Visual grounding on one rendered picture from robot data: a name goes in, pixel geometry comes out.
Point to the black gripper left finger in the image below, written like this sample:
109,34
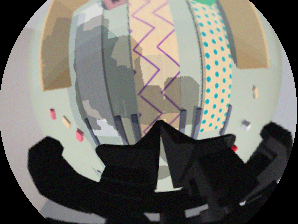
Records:
144,154

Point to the beige polka-dotted flat strip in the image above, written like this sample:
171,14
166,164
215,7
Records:
217,77

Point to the tan flat bar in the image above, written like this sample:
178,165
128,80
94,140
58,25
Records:
255,92

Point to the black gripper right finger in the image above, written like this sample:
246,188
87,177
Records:
181,150

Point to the white cube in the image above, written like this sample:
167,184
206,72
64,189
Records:
246,126

